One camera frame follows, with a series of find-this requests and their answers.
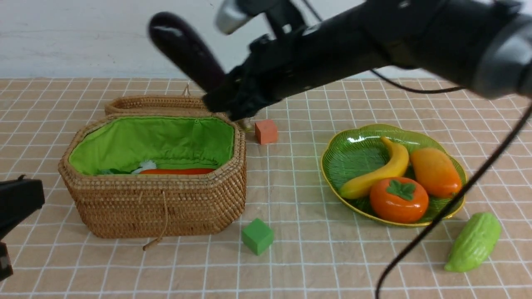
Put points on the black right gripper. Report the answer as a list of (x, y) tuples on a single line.
[(275, 69)]

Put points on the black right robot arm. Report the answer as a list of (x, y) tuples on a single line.
[(482, 47)]

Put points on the orange foam cube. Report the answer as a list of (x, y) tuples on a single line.
[(266, 131)]

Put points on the yellow toy banana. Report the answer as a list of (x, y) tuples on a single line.
[(396, 166)]

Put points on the orange toy mango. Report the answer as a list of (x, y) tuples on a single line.
[(435, 171)]

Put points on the white toy radish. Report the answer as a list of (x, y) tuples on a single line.
[(144, 165)]

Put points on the woven wicker basket green lining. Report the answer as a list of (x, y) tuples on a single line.
[(142, 206)]

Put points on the light green toy gourd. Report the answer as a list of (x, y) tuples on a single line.
[(475, 243)]

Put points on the green foam cube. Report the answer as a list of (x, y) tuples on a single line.
[(257, 236)]

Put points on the orange toy carrot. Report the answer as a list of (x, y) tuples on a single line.
[(192, 171)]

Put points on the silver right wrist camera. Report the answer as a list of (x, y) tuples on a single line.
[(282, 15)]

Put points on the orange toy persimmon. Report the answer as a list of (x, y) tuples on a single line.
[(399, 200)]

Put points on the woven wicker basket lid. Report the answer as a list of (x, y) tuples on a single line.
[(143, 103)]

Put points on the purple toy eggplant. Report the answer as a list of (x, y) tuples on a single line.
[(176, 39)]

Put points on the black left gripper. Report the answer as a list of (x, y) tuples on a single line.
[(19, 199)]

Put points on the checkered beige tablecloth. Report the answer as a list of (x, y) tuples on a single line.
[(321, 249)]

